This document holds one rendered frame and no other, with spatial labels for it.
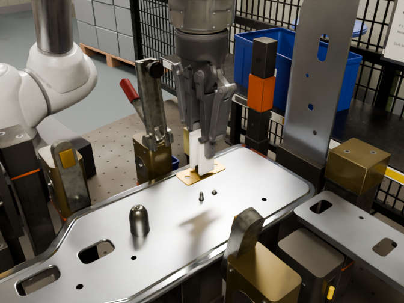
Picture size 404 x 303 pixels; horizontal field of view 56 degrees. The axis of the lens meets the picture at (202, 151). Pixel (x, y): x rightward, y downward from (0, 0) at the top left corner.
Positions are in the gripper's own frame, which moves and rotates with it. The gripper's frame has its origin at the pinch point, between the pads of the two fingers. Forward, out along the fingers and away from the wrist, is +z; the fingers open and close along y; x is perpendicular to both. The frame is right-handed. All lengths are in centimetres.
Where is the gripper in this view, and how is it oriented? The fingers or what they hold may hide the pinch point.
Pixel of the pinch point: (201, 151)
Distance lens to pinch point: 62.8
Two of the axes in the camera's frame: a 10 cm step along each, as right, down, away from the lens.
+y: 6.1, 4.2, -6.7
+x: 7.9, -3.3, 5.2
